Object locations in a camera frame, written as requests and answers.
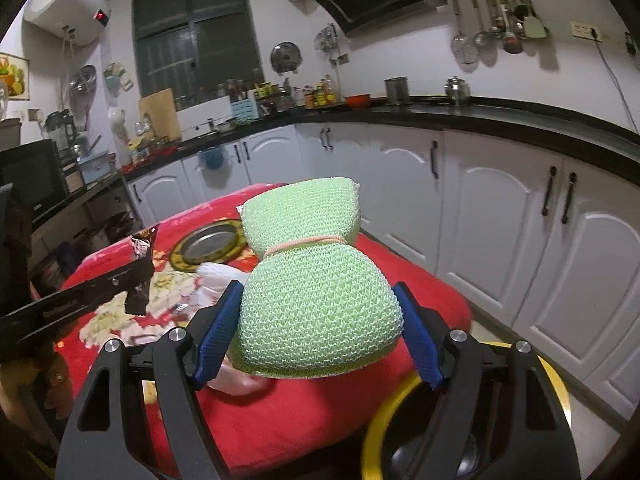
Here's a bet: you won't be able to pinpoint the dark foil snack wrapper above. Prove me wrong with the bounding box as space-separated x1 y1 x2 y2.
125 224 158 315

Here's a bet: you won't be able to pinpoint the green mesh scrubbing sponge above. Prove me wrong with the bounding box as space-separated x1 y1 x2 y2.
228 177 404 378

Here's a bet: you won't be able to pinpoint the white plastic bag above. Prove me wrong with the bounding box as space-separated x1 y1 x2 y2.
191 262 248 307

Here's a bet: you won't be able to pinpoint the yellow rimmed trash bin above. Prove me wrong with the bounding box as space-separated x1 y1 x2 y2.
361 340 580 479

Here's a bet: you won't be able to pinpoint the dark kitchen window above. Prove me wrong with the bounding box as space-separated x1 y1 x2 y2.
132 0 262 110

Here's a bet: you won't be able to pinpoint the gold rimmed metal plate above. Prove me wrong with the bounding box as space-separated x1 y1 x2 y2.
169 219 246 272

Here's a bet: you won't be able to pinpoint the red floral table blanket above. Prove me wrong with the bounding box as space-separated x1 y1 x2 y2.
58 183 472 476

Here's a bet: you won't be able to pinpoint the black microwave oven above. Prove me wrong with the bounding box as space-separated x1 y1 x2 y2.
1 140 67 217

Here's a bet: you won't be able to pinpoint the blue hanging cloth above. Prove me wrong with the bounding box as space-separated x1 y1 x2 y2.
198 145 227 171

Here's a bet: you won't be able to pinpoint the white base cabinets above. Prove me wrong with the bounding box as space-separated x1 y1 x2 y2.
128 119 639 417

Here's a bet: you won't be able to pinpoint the wooden cutting board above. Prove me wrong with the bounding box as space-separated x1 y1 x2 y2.
138 88 182 142

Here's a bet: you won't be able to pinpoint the red bowl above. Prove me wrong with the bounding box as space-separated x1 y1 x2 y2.
345 93 371 110

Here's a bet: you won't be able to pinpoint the grey twin canisters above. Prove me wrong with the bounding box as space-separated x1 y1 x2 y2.
384 76 411 106

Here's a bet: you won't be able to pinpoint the steel kettle pot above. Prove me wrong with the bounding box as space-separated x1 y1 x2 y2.
444 76 471 106

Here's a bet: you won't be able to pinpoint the hanging pot lid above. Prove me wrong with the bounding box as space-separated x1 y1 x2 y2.
269 41 303 76

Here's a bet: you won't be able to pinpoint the white water heater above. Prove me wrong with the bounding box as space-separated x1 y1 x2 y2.
23 0 111 47

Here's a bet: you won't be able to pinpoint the hanging utensil rack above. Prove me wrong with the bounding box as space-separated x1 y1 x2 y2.
451 0 549 65

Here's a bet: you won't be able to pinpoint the wall power socket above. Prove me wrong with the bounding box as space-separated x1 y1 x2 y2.
570 21 602 42

